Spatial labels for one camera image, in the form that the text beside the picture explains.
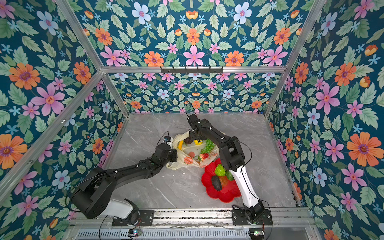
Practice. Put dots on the green fake grapes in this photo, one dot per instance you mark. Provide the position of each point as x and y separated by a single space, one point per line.
208 148

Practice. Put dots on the yellow fake banana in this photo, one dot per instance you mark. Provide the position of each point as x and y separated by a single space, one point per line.
180 145

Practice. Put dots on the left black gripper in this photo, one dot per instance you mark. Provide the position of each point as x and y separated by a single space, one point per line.
174 152

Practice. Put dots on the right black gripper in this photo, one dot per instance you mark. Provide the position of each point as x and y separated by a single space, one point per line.
191 133

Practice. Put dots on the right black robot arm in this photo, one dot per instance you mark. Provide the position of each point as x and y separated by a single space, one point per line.
233 160

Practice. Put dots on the red fake strawberry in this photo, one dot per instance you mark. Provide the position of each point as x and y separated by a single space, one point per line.
202 157

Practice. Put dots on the red flower-shaped plate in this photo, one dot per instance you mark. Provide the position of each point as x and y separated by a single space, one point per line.
230 189

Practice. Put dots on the black hook rail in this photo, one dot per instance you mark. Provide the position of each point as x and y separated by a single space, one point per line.
191 70

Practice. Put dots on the dark green fake fruit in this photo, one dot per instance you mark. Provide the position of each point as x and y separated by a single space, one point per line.
229 176

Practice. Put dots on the aluminium mounting rail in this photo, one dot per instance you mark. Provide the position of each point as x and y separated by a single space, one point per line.
187 220

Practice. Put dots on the brown fake mangosteen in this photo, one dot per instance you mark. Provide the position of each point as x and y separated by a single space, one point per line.
188 141

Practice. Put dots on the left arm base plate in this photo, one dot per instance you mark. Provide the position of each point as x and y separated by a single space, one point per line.
135 218

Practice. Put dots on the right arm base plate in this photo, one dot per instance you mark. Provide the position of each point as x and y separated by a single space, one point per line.
257 216

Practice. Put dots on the dark fake avocado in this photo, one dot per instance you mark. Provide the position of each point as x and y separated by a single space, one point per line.
216 183

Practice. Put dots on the yellow fake lemon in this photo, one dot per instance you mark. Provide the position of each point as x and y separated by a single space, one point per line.
198 142

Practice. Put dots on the yellow plastic fruit-print bag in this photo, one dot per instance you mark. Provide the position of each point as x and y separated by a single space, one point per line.
188 155

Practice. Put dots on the white vent grille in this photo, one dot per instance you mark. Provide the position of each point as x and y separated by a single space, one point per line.
164 234

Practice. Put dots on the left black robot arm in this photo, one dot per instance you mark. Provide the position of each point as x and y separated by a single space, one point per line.
93 196

